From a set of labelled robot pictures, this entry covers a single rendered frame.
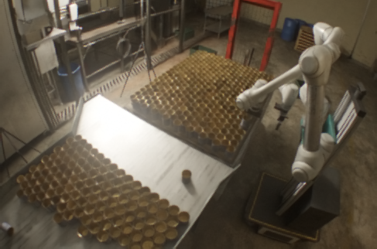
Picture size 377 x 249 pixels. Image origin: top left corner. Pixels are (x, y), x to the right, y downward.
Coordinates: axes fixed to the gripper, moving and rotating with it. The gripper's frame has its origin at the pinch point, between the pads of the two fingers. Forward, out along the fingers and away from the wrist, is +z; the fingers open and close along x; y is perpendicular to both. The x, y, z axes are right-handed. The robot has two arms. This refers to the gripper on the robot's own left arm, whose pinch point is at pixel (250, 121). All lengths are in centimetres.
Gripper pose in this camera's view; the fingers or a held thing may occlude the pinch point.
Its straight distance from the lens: 165.8
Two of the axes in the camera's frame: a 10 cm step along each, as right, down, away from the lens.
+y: -5.4, 5.3, -6.6
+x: 8.4, 3.9, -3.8
